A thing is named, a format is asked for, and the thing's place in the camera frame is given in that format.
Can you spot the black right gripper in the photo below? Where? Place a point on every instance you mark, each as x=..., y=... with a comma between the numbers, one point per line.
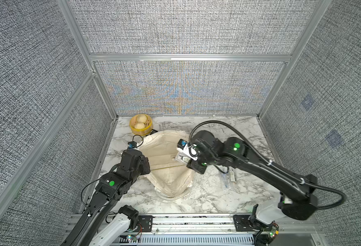
x=194, y=165

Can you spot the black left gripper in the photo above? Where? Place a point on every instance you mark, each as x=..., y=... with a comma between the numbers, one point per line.
x=144, y=162

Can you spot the clear compass case blue parts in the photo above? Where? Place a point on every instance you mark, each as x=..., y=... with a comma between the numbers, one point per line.
x=224, y=179

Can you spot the cream canvas tote bag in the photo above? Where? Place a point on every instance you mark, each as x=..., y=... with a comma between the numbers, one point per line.
x=171, y=178

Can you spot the clear compass case second row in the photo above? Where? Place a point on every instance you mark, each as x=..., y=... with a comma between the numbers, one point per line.
x=232, y=178

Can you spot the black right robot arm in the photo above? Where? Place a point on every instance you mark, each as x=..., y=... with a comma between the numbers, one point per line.
x=295, y=199

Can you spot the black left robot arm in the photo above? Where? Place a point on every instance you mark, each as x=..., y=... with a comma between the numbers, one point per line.
x=111, y=187

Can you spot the front white steamed bun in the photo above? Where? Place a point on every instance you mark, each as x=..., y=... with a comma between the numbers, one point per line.
x=139, y=125

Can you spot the white steamed bun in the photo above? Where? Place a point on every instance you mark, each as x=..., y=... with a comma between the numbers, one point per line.
x=139, y=125
x=142, y=118

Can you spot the rear white steamed bun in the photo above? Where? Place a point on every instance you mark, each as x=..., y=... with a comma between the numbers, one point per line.
x=142, y=118

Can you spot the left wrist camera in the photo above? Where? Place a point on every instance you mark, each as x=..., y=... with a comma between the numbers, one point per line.
x=129, y=153

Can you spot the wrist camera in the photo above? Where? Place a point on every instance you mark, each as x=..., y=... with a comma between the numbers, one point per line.
x=129, y=153
x=202, y=148

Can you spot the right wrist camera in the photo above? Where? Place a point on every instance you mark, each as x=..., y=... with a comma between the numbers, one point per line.
x=202, y=148

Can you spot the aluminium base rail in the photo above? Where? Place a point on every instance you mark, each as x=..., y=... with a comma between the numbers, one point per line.
x=203, y=230

